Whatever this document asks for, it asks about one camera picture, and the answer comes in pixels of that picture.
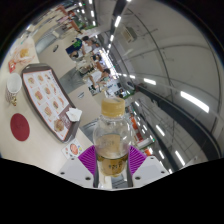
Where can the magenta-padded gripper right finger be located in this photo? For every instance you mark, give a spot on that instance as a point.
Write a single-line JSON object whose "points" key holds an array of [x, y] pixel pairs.
{"points": [[150, 170]]}

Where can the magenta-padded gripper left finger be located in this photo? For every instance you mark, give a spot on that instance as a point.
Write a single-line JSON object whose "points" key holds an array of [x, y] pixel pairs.
{"points": [[76, 170]]}

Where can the clear bottle with yellow cap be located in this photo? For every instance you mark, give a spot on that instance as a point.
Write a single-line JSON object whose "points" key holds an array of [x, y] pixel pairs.
{"points": [[111, 140]]}

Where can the crumpled white napkin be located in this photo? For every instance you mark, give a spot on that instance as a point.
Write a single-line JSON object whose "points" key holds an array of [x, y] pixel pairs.
{"points": [[74, 114]]}

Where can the beige chair with round hole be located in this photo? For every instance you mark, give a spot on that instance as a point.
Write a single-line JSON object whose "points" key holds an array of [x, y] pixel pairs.
{"points": [[88, 106], [61, 60]]}

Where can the flat round red coaster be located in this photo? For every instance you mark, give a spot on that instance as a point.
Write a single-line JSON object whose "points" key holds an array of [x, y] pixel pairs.
{"points": [[20, 127]]}

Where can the printed paper tray liner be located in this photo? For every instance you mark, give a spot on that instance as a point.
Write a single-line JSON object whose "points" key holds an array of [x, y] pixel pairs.
{"points": [[43, 96]]}

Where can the ceiling lights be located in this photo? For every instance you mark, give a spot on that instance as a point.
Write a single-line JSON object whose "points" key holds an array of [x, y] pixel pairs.
{"points": [[195, 101]]}

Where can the person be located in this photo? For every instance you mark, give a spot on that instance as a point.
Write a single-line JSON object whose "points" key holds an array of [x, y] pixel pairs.
{"points": [[96, 59], [89, 45], [74, 47], [98, 77]]}

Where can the ceiling air conditioner unit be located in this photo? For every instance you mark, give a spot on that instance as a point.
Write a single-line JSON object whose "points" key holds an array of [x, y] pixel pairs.
{"points": [[129, 34]]}

